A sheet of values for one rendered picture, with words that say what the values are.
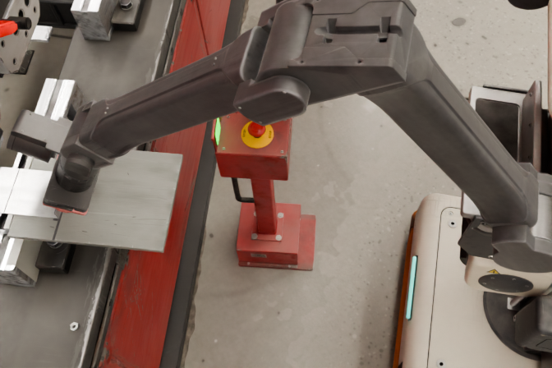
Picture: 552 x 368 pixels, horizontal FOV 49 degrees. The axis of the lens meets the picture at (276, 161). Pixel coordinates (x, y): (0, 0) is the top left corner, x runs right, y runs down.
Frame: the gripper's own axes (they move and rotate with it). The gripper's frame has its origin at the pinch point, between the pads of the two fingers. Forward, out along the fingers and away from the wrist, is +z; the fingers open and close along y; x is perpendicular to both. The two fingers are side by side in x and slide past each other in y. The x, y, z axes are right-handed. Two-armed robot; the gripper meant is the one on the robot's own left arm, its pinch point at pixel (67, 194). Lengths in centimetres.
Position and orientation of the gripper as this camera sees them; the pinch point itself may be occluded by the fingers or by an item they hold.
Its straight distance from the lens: 106.8
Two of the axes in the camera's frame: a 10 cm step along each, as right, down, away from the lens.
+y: -1.2, 8.8, -4.6
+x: 9.0, 2.9, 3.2
